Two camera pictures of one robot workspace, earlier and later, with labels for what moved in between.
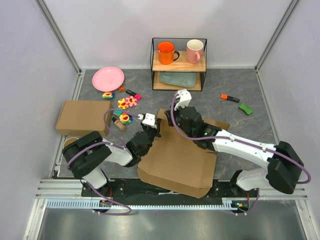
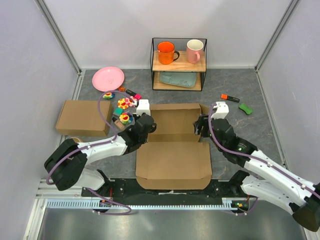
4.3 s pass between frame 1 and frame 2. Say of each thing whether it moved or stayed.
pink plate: stayed
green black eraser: stayed
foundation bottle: stayed
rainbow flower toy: stayed
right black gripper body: moved
